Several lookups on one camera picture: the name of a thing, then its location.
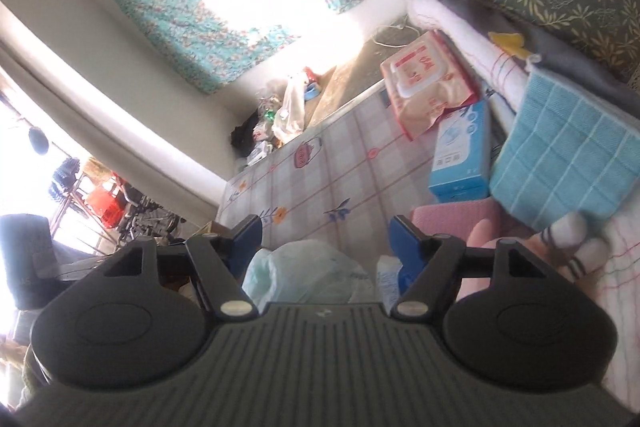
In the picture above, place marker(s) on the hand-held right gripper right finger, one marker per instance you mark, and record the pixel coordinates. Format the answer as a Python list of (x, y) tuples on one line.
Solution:
[(405, 237)]

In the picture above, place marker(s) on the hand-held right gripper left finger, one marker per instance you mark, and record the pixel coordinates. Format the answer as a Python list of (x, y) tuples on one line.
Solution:
[(247, 232)]

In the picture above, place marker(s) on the pink cloth pad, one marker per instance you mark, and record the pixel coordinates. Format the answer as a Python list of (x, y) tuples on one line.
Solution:
[(450, 217)]

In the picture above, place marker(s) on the pink plush toy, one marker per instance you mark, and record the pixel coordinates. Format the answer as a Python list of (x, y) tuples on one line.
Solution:
[(482, 234)]

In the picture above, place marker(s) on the blue face mask box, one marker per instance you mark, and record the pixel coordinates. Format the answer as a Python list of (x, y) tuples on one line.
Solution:
[(460, 152)]

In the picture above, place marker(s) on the teal checkered towel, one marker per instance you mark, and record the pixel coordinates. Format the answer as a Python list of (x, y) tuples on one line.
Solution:
[(565, 147)]

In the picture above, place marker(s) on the pale green plastic bag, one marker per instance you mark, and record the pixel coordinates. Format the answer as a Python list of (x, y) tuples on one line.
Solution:
[(300, 272)]

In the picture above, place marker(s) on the red plastic crate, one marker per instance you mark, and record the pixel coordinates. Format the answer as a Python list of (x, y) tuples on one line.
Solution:
[(102, 202)]

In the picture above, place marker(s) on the black cloth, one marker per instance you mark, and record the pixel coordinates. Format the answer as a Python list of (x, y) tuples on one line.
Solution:
[(244, 137)]

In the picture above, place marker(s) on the pile of packaging litter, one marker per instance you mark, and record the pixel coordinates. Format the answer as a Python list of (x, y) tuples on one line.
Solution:
[(262, 132)]

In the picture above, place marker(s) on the plaid printed mattress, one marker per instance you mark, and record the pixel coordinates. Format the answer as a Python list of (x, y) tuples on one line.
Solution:
[(340, 157)]

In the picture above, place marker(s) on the white plastic bag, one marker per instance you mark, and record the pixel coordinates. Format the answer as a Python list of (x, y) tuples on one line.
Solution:
[(290, 112)]

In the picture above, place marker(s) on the small blue plastic container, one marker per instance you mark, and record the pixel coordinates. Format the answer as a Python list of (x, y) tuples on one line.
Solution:
[(313, 91)]

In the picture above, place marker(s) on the pink wet wipes pack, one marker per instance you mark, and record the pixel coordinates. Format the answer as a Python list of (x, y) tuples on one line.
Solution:
[(425, 77)]

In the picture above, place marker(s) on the grey blanket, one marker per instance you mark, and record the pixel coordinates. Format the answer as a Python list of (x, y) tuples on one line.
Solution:
[(550, 47)]

